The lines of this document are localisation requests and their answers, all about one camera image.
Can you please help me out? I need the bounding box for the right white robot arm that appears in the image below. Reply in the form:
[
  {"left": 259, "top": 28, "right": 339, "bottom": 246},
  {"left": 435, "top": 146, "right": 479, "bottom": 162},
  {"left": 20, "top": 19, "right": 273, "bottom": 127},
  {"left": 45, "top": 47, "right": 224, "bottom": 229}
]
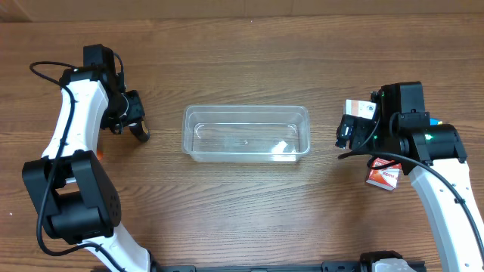
[{"left": 336, "top": 113, "right": 483, "bottom": 271}]

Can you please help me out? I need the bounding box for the orange tube white cap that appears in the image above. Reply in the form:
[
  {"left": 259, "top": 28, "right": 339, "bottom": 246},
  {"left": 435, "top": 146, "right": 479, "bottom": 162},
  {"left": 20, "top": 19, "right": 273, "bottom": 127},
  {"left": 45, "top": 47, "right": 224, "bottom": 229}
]
[{"left": 96, "top": 149, "right": 103, "bottom": 160}]

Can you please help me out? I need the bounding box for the black bottle white cap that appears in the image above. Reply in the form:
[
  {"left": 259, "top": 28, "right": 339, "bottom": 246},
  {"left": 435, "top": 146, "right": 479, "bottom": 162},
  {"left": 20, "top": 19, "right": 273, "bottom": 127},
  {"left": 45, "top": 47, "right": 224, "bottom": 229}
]
[{"left": 129, "top": 118, "right": 150, "bottom": 143}]

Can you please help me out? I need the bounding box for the clear plastic container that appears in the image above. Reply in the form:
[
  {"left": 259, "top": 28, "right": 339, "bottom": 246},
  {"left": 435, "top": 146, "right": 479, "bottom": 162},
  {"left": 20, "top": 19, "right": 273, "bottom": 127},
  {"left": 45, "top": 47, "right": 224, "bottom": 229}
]
[{"left": 181, "top": 105, "right": 311, "bottom": 163}]

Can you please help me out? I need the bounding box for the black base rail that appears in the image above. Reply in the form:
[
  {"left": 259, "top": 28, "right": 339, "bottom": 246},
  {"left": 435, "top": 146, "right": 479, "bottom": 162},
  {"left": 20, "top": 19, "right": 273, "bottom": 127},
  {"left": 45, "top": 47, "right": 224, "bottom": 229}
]
[{"left": 150, "top": 251, "right": 427, "bottom": 272}]

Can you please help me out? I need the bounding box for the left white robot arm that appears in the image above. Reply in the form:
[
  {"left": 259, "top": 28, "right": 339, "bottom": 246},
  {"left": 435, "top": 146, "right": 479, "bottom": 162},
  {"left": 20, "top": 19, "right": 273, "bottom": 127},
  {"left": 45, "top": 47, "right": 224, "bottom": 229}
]
[{"left": 22, "top": 64, "right": 160, "bottom": 271}]

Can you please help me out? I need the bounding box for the blue yellow VapoDrops box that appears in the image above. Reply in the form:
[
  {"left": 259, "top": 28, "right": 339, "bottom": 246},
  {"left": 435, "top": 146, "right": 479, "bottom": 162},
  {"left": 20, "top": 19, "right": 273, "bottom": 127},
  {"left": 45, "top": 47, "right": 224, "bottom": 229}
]
[{"left": 430, "top": 118, "right": 443, "bottom": 125}]

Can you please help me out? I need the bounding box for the red white small box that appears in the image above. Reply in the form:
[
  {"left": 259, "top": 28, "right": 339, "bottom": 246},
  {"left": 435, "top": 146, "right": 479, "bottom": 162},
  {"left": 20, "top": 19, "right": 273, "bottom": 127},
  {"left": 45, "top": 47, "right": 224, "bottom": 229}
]
[{"left": 366, "top": 158, "right": 402, "bottom": 191}]

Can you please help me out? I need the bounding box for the white orange plaster box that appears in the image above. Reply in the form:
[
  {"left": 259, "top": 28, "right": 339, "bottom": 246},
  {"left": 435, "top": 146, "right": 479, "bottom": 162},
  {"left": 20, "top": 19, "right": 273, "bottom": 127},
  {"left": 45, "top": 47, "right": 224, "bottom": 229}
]
[{"left": 343, "top": 100, "right": 377, "bottom": 120}]

